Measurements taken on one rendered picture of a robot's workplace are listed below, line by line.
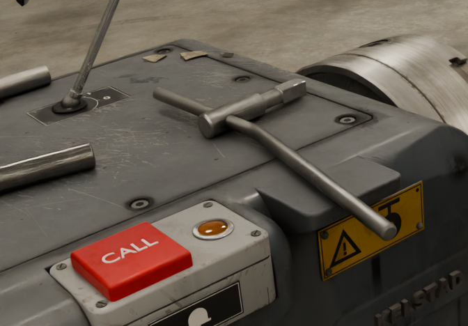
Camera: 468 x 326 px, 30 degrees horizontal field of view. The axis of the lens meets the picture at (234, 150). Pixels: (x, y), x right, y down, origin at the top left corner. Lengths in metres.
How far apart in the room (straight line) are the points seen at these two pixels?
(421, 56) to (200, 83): 0.25
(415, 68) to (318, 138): 0.25
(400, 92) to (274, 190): 0.29
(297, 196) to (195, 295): 0.12
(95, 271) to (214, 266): 0.08
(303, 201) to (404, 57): 0.37
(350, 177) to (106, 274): 0.21
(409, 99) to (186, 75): 0.23
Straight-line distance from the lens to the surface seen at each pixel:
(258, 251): 0.59
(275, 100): 0.78
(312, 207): 0.62
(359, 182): 0.65
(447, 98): 0.93
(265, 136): 0.70
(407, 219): 0.71
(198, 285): 0.57
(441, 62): 0.97
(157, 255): 0.56
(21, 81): 0.94
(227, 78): 0.89
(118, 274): 0.55
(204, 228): 0.60
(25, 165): 0.71
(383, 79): 0.92
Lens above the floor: 1.55
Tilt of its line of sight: 24 degrees down
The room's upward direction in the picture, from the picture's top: 8 degrees counter-clockwise
